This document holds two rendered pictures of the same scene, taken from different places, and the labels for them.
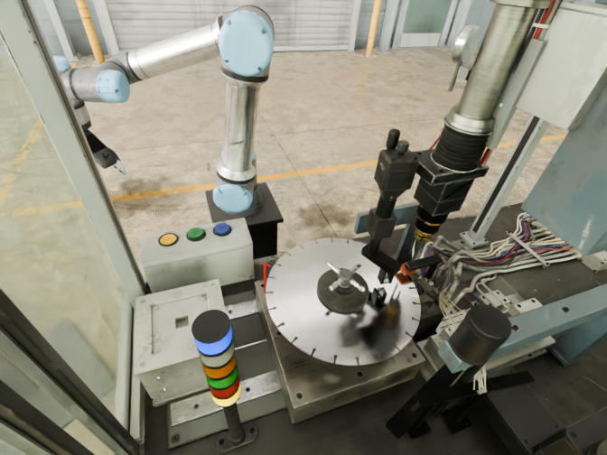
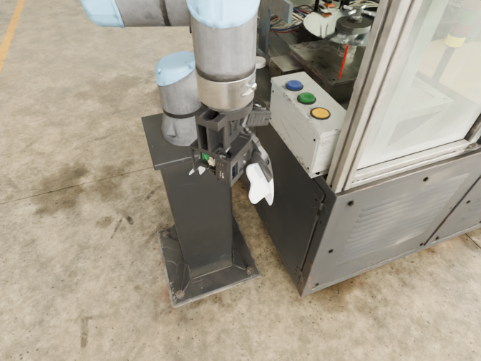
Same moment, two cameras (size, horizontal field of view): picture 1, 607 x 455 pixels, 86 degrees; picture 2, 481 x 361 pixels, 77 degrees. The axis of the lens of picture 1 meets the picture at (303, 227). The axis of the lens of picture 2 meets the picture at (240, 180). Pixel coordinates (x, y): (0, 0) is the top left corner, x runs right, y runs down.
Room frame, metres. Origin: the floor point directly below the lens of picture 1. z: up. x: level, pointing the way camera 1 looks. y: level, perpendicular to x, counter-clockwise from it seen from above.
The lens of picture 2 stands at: (0.77, 1.00, 1.33)
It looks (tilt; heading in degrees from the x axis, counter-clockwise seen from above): 47 degrees down; 272
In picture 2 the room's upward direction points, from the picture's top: straight up
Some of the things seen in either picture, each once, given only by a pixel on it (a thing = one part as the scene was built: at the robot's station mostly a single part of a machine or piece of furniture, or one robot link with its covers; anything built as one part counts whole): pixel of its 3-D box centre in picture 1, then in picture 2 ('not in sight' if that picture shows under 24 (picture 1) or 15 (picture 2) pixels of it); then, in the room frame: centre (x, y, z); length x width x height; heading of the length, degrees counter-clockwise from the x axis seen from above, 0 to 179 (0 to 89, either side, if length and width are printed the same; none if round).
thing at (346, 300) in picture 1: (343, 286); (354, 20); (0.44, -0.09, 0.96); 0.11 x 0.11 x 0.03
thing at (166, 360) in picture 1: (188, 339); not in sight; (0.37, 0.24, 0.82); 0.18 x 0.18 x 0.15; 23
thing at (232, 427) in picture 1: (232, 417); not in sight; (0.21, 0.10, 0.86); 0.02 x 0.02 x 0.22
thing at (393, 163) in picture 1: (389, 193); not in sight; (0.49, -0.15, 1.17); 0.06 x 0.05 x 0.20; 104
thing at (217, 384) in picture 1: (220, 368); not in sight; (0.21, 0.10, 1.05); 0.05 x 0.04 x 0.03; 23
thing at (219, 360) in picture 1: (216, 345); not in sight; (0.21, 0.10, 1.11); 0.05 x 0.04 x 0.03; 23
